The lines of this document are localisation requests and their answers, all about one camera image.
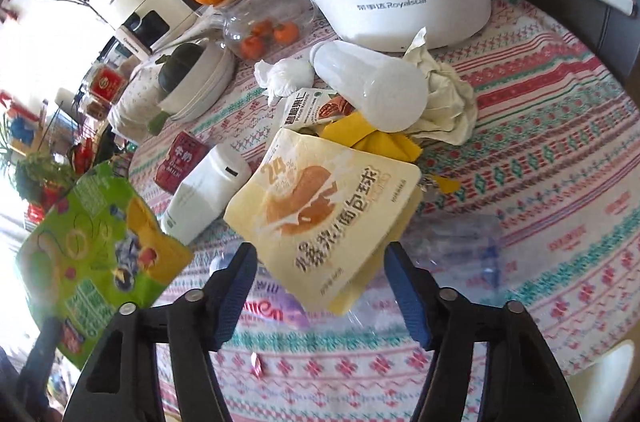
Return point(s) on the cream bread snack packet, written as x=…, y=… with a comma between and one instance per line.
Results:
x=325, y=207

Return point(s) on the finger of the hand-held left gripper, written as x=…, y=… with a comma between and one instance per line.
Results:
x=37, y=357

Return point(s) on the red milk carton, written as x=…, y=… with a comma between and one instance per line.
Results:
x=180, y=162

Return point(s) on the dark green squash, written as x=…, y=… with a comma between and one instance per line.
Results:
x=182, y=65

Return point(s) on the cream chair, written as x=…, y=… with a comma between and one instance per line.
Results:
x=610, y=372

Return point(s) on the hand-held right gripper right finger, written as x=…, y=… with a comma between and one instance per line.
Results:
x=407, y=297

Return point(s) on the white rectangular container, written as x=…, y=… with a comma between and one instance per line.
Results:
x=210, y=192

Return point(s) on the crushed clear plastic bottle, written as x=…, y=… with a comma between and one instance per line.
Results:
x=450, y=242

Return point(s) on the crumpled white tissue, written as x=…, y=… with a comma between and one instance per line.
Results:
x=287, y=75

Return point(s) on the white pecan snack packet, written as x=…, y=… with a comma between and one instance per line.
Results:
x=305, y=107

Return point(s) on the purple pink wrapper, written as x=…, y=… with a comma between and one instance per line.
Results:
x=270, y=302

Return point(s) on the floral white cloth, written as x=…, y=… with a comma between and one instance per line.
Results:
x=135, y=97

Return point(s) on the cream deep plate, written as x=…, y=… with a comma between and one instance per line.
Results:
x=222, y=77
x=220, y=95

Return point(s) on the red label tin jar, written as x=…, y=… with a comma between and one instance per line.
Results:
x=105, y=82

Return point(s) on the green snack bag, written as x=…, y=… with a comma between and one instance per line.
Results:
x=95, y=242

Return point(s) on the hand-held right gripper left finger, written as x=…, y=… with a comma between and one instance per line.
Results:
x=235, y=297

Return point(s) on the patterned tablecloth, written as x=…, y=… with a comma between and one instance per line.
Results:
x=525, y=152

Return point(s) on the small red candy wrapper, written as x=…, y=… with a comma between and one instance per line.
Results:
x=257, y=364

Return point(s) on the cream bowl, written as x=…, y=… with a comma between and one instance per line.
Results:
x=202, y=82

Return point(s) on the yellow wrapper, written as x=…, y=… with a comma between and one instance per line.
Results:
x=380, y=142

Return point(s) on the small orange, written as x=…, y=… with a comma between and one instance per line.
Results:
x=262, y=27
x=252, y=46
x=285, y=33

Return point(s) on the crumpled beige paper napkin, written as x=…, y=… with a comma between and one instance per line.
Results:
x=445, y=97

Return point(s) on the green potted plant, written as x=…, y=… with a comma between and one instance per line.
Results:
x=40, y=172

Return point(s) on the glass teapot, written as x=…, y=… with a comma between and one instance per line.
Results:
x=280, y=2

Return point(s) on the white plastic bottle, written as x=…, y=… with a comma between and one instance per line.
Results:
x=370, y=87

